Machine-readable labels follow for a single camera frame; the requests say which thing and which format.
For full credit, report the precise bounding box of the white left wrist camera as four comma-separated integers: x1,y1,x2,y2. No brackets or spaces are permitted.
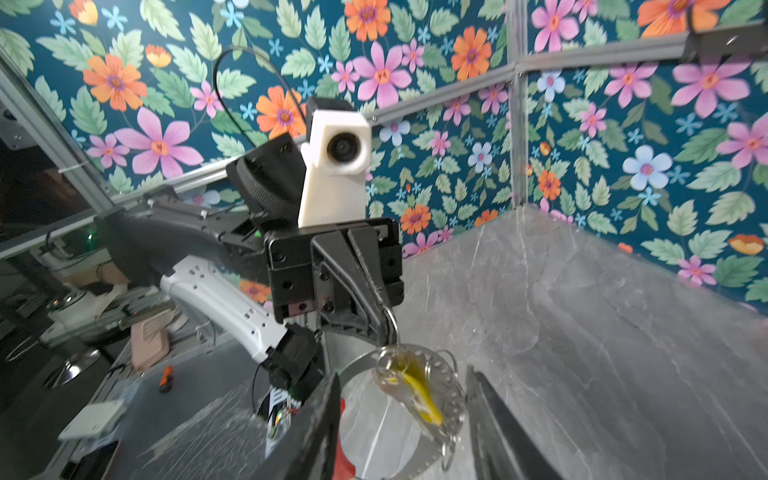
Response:
298,97,373,228

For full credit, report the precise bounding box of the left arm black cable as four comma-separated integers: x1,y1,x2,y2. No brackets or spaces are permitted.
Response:
211,45,308,148

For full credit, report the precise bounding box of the orange handled tool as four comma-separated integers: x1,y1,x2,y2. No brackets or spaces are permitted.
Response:
159,366,174,394

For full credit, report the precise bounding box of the aluminium frame corner post left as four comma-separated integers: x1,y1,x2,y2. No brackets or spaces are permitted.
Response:
505,0,528,208

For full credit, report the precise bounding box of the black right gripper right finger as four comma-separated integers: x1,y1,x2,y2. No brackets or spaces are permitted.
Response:
466,367,562,480

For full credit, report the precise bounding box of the aluminium frame horizontal bar back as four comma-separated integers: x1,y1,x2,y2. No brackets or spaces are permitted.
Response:
514,33,687,75

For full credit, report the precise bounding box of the aluminium frame bar left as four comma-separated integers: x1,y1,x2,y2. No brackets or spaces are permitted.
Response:
107,62,517,208

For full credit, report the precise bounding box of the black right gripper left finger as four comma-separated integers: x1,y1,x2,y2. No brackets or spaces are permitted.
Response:
251,374,341,480

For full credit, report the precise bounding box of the large keyring with red grip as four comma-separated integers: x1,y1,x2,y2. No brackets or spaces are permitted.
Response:
329,341,469,480

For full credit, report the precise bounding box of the bunch of keys yellow tag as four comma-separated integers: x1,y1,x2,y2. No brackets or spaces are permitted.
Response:
371,305,469,472

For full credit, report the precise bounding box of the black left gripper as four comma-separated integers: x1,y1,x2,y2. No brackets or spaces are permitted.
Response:
265,218,405,347

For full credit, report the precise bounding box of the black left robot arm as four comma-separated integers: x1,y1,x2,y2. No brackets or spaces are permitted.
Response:
96,134,404,400

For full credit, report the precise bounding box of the aluminium frame front post left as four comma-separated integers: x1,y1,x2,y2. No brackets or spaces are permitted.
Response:
1,51,115,212

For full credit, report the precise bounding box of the beige pad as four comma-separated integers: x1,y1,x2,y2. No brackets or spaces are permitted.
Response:
130,321,170,372

